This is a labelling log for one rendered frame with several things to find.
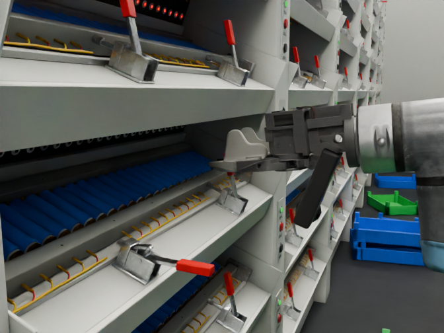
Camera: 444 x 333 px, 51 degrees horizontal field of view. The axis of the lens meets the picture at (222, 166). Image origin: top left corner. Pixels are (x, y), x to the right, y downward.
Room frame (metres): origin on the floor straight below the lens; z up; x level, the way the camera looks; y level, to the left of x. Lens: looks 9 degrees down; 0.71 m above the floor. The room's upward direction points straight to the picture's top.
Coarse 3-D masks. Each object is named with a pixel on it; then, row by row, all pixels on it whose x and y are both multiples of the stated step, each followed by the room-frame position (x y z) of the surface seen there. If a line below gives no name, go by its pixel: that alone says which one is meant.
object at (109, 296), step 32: (32, 160) 0.50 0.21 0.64; (64, 160) 0.55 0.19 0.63; (256, 192) 0.80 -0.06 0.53; (160, 224) 0.55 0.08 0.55; (192, 224) 0.58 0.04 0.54; (224, 224) 0.62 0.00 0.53; (192, 256) 0.50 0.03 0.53; (32, 288) 0.36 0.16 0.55; (96, 288) 0.39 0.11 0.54; (128, 288) 0.40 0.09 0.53; (160, 288) 0.44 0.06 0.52; (32, 320) 0.33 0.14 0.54; (64, 320) 0.34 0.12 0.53; (96, 320) 0.35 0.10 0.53; (128, 320) 0.39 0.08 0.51
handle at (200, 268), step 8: (152, 248) 0.43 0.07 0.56; (144, 256) 0.43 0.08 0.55; (152, 256) 0.43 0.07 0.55; (160, 256) 0.43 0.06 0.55; (168, 264) 0.42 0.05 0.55; (176, 264) 0.41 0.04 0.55; (184, 264) 0.41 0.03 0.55; (192, 264) 0.41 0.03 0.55; (200, 264) 0.41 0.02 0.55; (208, 264) 0.41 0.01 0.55; (192, 272) 0.41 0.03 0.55; (200, 272) 0.40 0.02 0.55; (208, 272) 0.40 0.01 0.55
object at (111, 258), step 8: (240, 184) 0.79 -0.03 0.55; (216, 200) 0.68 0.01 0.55; (200, 208) 0.63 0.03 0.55; (184, 216) 0.58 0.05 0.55; (168, 224) 0.55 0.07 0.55; (176, 224) 0.56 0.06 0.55; (152, 232) 0.51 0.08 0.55; (160, 232) 0.52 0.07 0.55; (144, 240) 0.49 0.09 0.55; (112, 256) 0.43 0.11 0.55; (96, 264) 0.41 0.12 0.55; (104, 264) 0.42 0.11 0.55; (88, 272) 0.40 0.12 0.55; (64, 280) 0.37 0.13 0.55; (72, 280) 0.38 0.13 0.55; (80, 280) 0.39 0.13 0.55; (56, 288) 0.36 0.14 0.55; (64, 288) 0.37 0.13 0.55; (48, 296) 0.35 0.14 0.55; (24, 304) 0.33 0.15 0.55; (32, 304) 0.33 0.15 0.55; (24, 312) 0.33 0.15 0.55
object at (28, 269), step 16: (208, 176) 0.71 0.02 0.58; (224, 176) 0.77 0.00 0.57; (176, 192) 0.61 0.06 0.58; (192, 192) 0.65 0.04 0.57; (128, 208) 0.51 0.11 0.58; (144, 208) 0.52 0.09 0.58; (160, 208) 0.55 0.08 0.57; (96, 224) 0.45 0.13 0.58; (112, 224) 0.46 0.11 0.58; (128, 224) 0.49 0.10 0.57; (144, 224) 0.51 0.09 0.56; (64, 240) 0.40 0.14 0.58; (80, 240) 0.41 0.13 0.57; (96, 240) 0.43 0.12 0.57; (112, 240) 0.47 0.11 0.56; (32, 256) 0.36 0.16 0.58; (48, 256) 0.37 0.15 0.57; (64, 256) 0.39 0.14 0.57; (80, 256) 0.41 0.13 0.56; (96, 256) 0.42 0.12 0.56; (16, 272) 0.34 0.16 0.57; (32, 272) 0.35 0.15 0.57; (48, 272) 0.37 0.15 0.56; (80, 272) 0.39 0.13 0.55; (16, 288) 0.34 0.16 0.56
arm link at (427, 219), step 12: (420, 180) 0.56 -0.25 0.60; (432, 180) 0.54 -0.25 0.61; (420, 192) 0.56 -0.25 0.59; (432, 192) 0.54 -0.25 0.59; (420, 204) 0.56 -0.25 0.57; (432, 204) 0.54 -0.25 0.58; (420, 216) 0.56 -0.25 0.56; (432, 216) 0.54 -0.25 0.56; (420, 228) 0.56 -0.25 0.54; (432, 228) 0.54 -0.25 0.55; (420, 240) 0.56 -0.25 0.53; (432, 240) 0.53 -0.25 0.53; (432, 252) 0.53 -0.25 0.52; (432, 264) 0.53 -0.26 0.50
